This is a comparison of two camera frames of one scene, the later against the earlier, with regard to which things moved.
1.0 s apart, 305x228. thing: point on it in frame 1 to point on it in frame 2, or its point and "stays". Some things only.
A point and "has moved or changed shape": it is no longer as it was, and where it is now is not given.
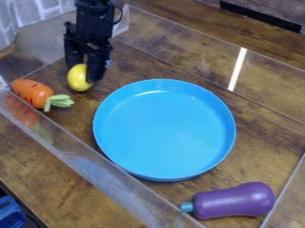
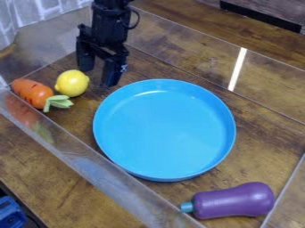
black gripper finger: x=95 y=63 to x=114 y=66
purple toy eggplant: x=251 y=199 stays
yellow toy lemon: x=76 y=77 has moved or changed shape
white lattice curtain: x=17 y=12 stays
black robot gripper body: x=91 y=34 to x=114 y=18
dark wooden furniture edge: x=261 y=17 stays
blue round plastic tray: x=163 y=130 stays
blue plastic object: x=12 y=216 stays
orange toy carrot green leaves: x=37 y=95 stays
